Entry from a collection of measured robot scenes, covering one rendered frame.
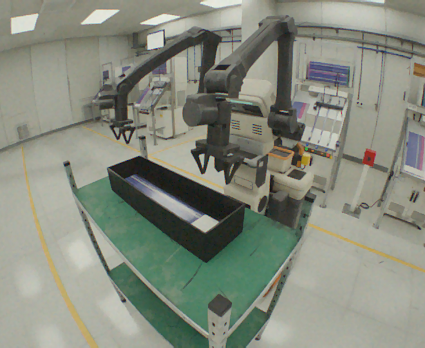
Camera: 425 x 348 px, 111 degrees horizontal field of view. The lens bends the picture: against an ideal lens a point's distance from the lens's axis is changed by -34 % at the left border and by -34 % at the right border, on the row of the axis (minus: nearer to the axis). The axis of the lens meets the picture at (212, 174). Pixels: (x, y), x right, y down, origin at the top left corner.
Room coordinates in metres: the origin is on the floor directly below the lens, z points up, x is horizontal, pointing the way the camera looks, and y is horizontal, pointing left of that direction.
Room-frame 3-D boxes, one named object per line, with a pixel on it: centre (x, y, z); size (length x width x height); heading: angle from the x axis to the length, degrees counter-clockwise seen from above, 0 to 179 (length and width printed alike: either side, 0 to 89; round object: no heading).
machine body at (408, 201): (1.68, -2.54, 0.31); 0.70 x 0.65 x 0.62; 49
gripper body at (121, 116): (0.87, 0.38, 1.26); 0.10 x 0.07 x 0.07; 51
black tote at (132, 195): (0.64, 0.17, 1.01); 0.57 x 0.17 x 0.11; 49
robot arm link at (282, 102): (0.81, -0.26, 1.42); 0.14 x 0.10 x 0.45; 139
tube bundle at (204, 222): (0.64, 0.17, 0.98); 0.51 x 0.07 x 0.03; 49
